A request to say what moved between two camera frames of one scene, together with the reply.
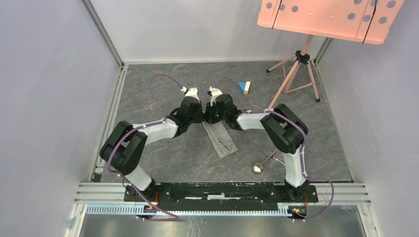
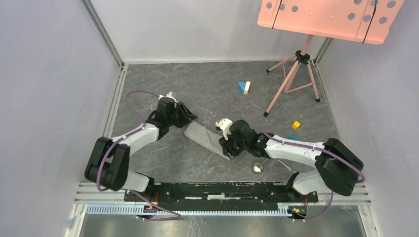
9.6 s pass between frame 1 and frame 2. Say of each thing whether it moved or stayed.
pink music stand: stayed
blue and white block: stayed
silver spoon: stayed
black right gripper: moved
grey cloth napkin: moved
